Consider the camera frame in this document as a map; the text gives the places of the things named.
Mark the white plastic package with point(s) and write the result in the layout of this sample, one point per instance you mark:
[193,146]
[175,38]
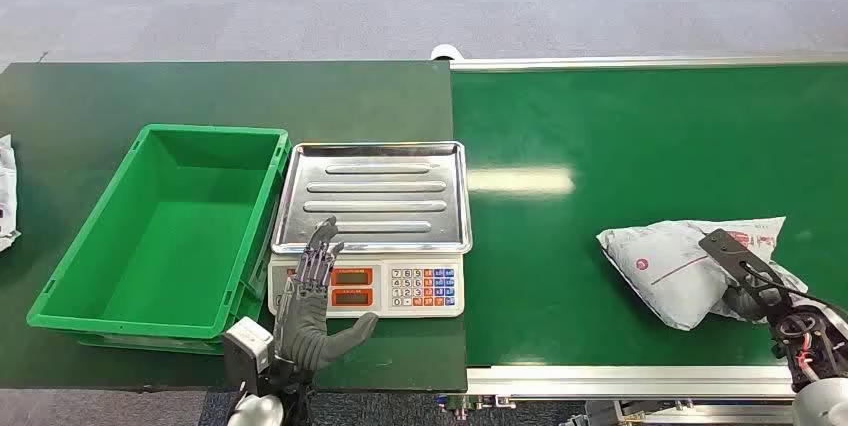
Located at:
[5,198]

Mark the green plastic crate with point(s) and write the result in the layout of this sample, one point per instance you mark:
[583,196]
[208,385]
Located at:
[179,237]

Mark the green conveyor belt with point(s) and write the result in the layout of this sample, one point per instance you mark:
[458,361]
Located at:
[596,131]

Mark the white electronic scale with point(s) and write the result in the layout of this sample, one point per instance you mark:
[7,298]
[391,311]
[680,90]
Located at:
[381,287]

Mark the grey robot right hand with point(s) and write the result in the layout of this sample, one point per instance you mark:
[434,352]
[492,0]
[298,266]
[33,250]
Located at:
[745,302]

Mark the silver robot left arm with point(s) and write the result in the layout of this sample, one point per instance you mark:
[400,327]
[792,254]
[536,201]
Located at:
[257,412]

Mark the steel scale tray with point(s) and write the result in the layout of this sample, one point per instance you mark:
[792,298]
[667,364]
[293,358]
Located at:
[378,194]

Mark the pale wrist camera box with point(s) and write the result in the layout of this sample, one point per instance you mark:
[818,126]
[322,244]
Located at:
[732,252]
[246,347]

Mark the white round conveyor end cap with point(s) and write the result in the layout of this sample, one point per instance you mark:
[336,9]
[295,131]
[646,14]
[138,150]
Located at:
[445,50]

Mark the grey poly mailer red print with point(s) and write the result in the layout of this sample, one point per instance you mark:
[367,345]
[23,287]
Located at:
[662,270]

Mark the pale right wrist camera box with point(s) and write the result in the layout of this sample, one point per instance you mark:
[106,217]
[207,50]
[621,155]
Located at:
[732,252]

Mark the metal conveyor bracket with bolts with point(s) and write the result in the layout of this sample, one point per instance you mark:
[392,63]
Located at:
[474,403]

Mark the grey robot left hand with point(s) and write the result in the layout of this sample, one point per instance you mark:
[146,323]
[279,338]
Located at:
[303,330]

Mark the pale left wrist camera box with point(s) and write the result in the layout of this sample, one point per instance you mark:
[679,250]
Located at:
[246,347]

